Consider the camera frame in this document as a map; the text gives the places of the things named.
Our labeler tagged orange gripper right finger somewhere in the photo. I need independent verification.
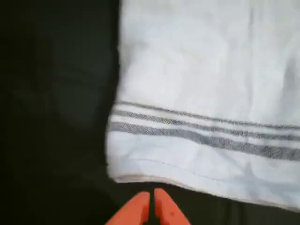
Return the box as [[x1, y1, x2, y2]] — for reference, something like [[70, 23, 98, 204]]
[[153, 188, 190, 225]]

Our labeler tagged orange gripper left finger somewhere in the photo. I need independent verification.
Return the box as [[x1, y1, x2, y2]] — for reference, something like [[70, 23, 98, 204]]
[[104, 191, 151, 225]]

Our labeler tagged white grey-striped towel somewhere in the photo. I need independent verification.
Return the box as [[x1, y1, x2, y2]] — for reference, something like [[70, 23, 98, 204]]
[[105, 0, 300, 213]]

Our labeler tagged large black desk mat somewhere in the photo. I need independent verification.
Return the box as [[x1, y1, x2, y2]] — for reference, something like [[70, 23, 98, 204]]
[[0, 0, 300, 225]]

